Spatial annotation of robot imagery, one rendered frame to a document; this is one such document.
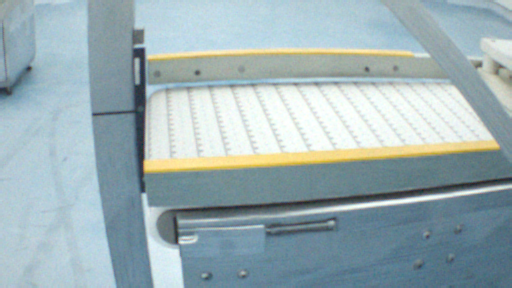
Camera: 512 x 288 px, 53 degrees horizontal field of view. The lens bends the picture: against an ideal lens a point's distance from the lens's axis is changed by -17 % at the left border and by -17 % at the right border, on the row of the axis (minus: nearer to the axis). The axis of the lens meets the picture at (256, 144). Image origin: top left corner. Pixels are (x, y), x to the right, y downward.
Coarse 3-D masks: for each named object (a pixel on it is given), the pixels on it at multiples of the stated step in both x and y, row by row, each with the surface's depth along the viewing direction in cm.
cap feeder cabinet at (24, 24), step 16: (32, 0) 317; (16, 16) 288; (32, 16) 321; (0, 32) 275; (16, 32) 291; (32, 32) 325; (0, 48) 279; (16, 48) 294; (32, 48) 328; (0, 64) 284; (16, 64) 296; (0, 80) 288; (16, 80) 300
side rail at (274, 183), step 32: (384, 160) 47; (416, 160) 48; (448, 160) 48; (480, 160) 49; (160, 192) 45; (192, 192) 45; (224, 192) 46; (256, 192) 46; (288, 192) 47; (320, 192) 47; (352, 192) 48
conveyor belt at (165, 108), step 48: (192, 96) 67; (240, 96) 67; (288, 96) 68; (336, 96) 68; (384, 96) 69; (432, 96) 70; (192, 144) 56; (240, 144) 57; (288, 144) 57; (336, 144) 57; (384, 144) 57; (384, 192) 50
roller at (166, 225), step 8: (184, 208) 48; (192, 208) 49; (160, 216) 48; (168, 216) 47; (176, 216) 47; (160, 224) 47; (168, 224) 48; (176, 224) 48; (160, 232) 48; (168, 232) 48; (176, 232) 48; (168, 240) 48; (176, 240) 48
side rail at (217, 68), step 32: (160, 64) 68; (192, 64) 69; (224, 64) 70; (256, 64) 70; (288, 64) 71; (320, 64) 72; (352, 64) 72; (384, 64) 73; (416, 64) 74; (480, 64) 75
